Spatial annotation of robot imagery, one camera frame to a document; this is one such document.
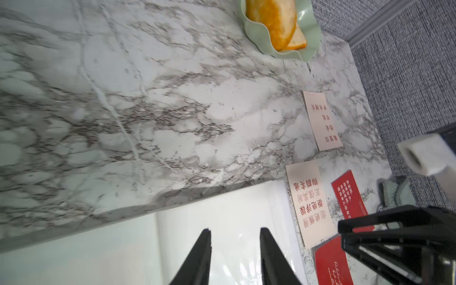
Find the aluminium enclosure frame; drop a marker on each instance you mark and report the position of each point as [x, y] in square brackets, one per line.
[386, 13]

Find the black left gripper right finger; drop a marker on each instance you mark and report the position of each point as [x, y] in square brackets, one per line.
[275, 268]

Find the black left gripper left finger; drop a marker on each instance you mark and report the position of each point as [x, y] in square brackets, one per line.
[196, 268]

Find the large red card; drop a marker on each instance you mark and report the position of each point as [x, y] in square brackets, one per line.
[331, 264]

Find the small bread slice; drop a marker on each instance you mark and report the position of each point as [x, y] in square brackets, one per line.
[298, 40]

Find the light green wavy bowl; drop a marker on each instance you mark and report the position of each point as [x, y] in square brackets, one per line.
[259, 35]

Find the small red card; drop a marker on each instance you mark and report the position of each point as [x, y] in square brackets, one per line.
[348, 196]

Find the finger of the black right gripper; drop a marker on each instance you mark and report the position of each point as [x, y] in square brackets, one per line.
[404, 261]
[429, 226]

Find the pink card red characters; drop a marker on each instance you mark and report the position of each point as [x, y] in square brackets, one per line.
[322, 124]

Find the white photo album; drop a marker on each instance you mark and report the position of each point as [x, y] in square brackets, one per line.
[149, 250]

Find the large orange bread roll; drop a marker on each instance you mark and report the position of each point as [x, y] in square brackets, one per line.
[279, 17]

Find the green knitted cloth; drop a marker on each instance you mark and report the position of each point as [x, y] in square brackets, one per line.
[395, 193]

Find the pink card four text rows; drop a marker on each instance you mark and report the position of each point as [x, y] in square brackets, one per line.
[310, 203]

